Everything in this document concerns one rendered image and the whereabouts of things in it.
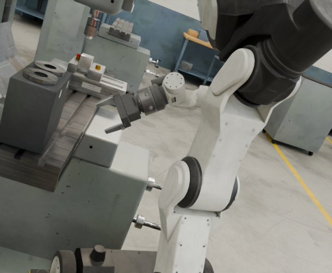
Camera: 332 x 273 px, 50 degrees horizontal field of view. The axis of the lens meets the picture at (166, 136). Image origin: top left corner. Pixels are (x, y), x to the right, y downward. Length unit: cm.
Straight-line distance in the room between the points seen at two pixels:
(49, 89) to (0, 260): 100
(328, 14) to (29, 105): 73
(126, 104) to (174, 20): 687
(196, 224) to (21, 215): 89
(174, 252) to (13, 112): 57
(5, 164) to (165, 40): 715
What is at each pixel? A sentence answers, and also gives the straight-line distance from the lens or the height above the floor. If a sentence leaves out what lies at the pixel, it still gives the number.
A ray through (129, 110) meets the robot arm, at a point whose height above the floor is 109.
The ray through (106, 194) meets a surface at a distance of 156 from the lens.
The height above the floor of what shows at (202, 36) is 96.
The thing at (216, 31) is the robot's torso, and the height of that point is 141.
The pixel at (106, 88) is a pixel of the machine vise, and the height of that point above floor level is 100.
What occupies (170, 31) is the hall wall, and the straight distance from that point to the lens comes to 801.
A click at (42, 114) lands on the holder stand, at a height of 106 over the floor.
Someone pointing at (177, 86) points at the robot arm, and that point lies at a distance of 113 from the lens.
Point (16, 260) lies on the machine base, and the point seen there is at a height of 20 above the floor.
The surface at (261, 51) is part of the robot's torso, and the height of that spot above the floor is 141.
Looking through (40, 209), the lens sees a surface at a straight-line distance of 167.
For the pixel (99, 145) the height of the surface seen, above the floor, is 83.
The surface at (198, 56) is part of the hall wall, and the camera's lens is 811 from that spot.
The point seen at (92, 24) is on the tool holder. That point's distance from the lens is 149.
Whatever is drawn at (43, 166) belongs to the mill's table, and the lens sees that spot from 102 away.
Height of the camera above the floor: 145
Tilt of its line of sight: 20 degrees down
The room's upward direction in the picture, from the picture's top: 22 degrees clockwise
